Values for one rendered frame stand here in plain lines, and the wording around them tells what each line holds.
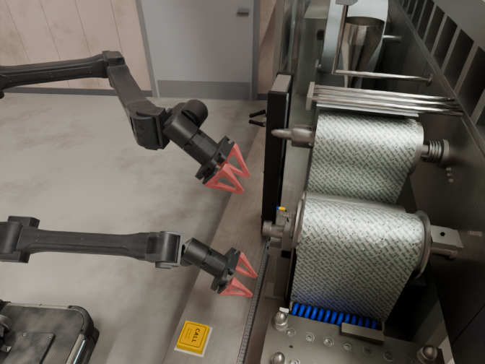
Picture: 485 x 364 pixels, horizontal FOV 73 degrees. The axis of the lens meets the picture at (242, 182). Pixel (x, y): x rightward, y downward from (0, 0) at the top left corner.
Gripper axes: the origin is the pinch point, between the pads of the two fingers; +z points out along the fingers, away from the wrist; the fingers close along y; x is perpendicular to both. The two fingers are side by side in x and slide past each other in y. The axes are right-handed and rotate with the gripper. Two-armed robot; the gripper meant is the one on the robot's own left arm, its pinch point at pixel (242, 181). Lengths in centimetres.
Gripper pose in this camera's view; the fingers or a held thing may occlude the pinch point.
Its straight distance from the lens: 72.3
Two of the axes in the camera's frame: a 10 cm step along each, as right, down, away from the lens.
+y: -2.4, 6.0, -7.7
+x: 6.2, -5.1, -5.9
